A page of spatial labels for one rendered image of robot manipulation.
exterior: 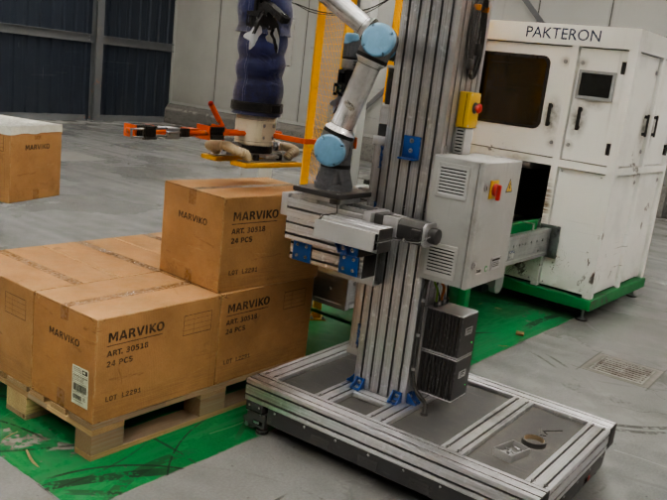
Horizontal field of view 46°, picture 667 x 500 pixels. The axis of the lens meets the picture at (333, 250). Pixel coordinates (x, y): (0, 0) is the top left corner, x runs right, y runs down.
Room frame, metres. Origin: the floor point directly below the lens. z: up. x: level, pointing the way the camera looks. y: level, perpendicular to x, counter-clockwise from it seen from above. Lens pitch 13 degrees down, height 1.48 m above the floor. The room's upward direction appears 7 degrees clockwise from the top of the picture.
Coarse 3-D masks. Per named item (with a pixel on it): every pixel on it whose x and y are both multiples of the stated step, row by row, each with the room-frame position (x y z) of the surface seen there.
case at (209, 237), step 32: (192, 192) 3.21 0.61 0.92; (224, 192) 3.19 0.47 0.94; (256, 192) 3.29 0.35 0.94; (192, 224) 3.20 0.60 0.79; (224, 224) 3.08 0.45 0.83; (256, 224) 3.22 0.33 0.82; (160, 256) 3.34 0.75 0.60; (192, 256) 3.19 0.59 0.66; (224, 256) 3.09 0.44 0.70; (256, 256) 3.23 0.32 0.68; (288, 256) 3.38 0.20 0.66; (224, 288) 3.11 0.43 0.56
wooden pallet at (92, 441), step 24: (216, 384) 3.09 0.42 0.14; (24, 408) 2.86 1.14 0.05; (48, 408) 2.76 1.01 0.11; (144, 408) 2.78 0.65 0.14; (192, 408) 3.04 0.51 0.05; (216, 408) 3.09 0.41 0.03; (96, 432) 2.61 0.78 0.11; (120, 432) 2.70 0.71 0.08; (144, 432) 2.83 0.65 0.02; (168, 432) 2.88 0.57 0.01; (96, 456) 2.61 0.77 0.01
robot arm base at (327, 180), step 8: (320, 168) 3.03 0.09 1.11; (328, 168) 2.98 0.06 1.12; (336, 168) 2.97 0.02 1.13; (344, 168) 2.99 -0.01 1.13; (320, 176) 2.99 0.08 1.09; (328, 176) 2.97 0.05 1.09; (336, 176) 2.97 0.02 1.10; (344, 176) 2.98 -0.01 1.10; (320, 184) 2.98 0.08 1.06; (328, 184) 2.96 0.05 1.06; (336, 184) 2.97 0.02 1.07; (344, 184) 2.97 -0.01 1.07
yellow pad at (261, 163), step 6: (258, 156) 3.32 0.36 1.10; (282, 156) 3.44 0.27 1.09; (234, 162) 3.26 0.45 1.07; (240, 162) 3.25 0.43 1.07; (246, 162) 3.25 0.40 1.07; (252, 162) 3.27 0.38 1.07; (258, 162) 3.29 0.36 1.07; (264, 162) 3.32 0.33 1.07; (270, 162) 3.35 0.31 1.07; (276, 162) 3.38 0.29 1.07; (282, 162) 3.40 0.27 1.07; (288, 162) 3.43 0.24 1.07; (294, 162) 3.46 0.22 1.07; (246, 168) 3.22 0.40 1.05; (252, 168) 3.25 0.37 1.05
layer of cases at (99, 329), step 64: (0, 256) 3.25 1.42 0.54; (64, 256) 3.37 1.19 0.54; (128, 256) 3.50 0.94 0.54; (0, 320) 2.97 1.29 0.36; (64, 320) 2.71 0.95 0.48; (128, 320) 2.70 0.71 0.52; (192, 320) 2.95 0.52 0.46; (256, 320) 3.25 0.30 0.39; (64, 384) 2.70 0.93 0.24; (128, 384) 2.72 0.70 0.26; (192, 384) 2.97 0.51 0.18
